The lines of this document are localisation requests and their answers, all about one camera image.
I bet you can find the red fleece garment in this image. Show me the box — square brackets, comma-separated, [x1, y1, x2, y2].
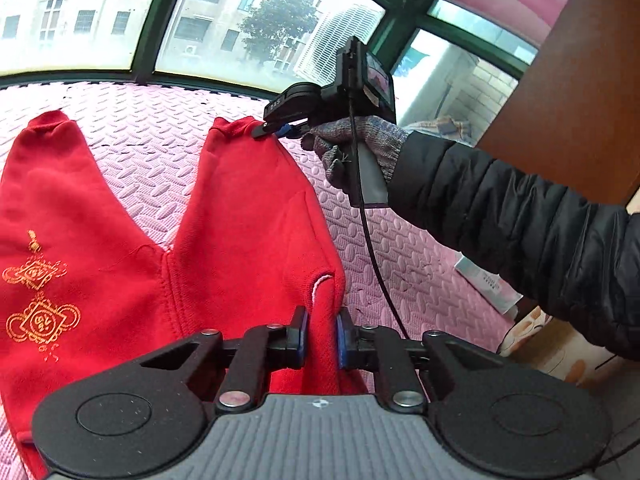
[1, 110, 364, 479]

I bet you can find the black jacket forearm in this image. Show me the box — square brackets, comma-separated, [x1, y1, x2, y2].
[388, 132, 639, 361]

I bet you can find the grey knit gloved hand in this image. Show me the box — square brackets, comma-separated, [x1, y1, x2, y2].
[300, 116, 410, 193]

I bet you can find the pink foam floor mat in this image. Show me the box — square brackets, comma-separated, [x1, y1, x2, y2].
[0, 80, 524, 480]

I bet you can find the white tissue pack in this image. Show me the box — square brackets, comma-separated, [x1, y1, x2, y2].
[454, 255, 523, 318]

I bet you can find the striped folded cloth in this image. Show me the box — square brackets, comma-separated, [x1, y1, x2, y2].
[402, 116, 475, 148]

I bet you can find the brown wooden cabinet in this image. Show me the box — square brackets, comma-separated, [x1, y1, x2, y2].
[480, 0, 639, 205]

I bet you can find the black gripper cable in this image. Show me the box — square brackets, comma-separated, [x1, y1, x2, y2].
[346, 94, 411, 340]

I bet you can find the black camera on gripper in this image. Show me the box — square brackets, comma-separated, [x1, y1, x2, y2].
[331, 36, 396, 124]

